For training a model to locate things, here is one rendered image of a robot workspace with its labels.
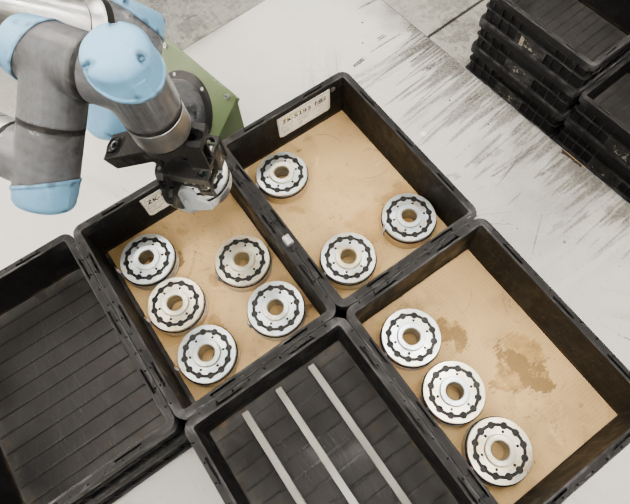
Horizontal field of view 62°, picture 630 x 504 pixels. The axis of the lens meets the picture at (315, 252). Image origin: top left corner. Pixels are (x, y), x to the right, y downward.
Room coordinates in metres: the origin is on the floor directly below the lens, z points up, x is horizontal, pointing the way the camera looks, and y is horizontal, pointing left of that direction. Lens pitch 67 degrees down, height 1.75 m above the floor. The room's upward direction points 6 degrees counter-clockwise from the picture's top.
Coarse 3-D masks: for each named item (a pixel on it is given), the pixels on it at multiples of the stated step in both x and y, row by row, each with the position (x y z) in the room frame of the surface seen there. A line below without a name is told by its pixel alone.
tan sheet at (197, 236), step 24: (168, 216) 0.50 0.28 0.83; (192, 216) 0.49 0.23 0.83; (216, 216) 0.49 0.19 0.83; (240, 216) 0.48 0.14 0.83; (192, 240) 0.44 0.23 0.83; (216, 240) 0.43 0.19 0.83; (264, 240) 0.42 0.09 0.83; (192, 264) 0.39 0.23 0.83; (240, 264) 0.38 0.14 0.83; (216, 288) 0.34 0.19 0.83; (144, 312) 0.30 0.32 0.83; (216, 312) 0.29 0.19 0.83; (240, 312) 0.28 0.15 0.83; (312, 312) 0.27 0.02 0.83; (168, 336) 0.25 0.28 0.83; (240, 336) 0.24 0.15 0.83; (240, 360) 0.20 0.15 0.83; (192, 384) 0.16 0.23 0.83
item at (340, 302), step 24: (312, 96) 0.68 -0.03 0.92; (360, 96) 0.66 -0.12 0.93; (264, 120) 0.63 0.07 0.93; (384, 120) 0.60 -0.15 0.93; (408, 144) 0.54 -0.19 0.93; (240, 168) 0.53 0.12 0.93; (432, 168) 0.49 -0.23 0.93; (456, 192) 0.43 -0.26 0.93; (432, 240) 0.35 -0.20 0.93; (408, 264) 0.31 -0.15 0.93; (360, 288) 0.27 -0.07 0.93
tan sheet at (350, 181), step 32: (320, 128) 0.67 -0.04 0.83; (352, 128) 0.66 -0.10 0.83; (320, 160) 0.59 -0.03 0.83; (352, 160) 0.58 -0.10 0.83; (384, 160) 0.58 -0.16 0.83; (320, 192) 0.52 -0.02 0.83; (352, 192) 0.51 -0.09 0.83; (384, 192) 0.50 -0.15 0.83; (416, 192) 0.49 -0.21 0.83; (288, 224) 0.45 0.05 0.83; (320, 224) 0.45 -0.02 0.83; (352, 224) 0.44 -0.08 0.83; (384, 256) 0.37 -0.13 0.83
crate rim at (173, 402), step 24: (144, 192) 0.50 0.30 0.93; (240, 192) 0.48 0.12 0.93; (96, 216) 0.46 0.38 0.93; (264, 216) 0.42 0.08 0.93; (96, 264) 0.37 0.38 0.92; (312, 288) 0.28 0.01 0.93; (120, 312) 0.27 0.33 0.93; (144, 360) 0.19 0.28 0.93; (264, 360) 0.17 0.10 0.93; (168, 384) 0.15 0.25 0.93; (192, 408) 0.11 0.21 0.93
